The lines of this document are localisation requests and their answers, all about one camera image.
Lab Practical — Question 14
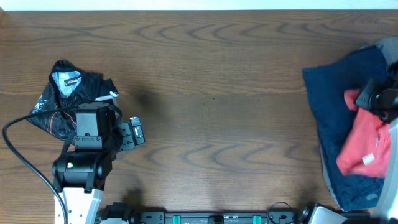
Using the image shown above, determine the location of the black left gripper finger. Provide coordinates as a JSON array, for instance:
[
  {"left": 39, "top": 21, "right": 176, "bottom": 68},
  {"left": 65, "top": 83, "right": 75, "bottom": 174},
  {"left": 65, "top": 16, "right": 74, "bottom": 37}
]
[
  {"left": 130, "top": 117, "right": 145, "bottom": 146},
  {"left": 95, "top": 91, "right": 119, "bottom": 103}
]

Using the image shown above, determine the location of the red orange t-shirt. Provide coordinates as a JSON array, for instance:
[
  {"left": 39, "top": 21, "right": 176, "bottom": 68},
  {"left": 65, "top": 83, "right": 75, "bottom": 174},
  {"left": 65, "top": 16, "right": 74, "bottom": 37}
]
[{"left": 336, "top": 90, "right": 391, "bottom": 178}]

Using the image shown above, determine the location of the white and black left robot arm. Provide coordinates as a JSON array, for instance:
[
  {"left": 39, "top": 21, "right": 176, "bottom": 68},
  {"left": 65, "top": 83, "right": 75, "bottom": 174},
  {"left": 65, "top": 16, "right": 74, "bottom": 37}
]
[{"left": 52, "top": 101, "right": 145, "bottom": 223}]

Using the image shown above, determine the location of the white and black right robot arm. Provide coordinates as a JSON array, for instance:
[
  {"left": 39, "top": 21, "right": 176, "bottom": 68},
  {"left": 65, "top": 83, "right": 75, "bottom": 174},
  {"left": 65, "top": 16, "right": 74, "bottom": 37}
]
[{"left": 356, "top": 62, "right": 397, "bottom": 224}]

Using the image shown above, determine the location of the black patterned folded garment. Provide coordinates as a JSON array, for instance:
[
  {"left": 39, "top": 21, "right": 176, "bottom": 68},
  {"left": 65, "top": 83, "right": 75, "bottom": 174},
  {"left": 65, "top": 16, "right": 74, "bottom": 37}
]
[{"left": 28, "top": 60, "right": 119, "bottom": 140}]

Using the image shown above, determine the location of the grey garment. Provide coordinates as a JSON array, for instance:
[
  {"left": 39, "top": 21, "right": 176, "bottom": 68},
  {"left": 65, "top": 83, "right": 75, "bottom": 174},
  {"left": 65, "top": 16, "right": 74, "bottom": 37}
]
[{"left": 376, "top": 37, "right": 398, "bottom": 67}]

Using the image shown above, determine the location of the navy blue garment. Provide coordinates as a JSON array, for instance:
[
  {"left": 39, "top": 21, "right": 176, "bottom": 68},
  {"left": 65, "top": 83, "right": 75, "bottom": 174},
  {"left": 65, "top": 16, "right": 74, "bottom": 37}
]
[{"left": 302, "top": 45, "right": 391, "bottom": 212}]

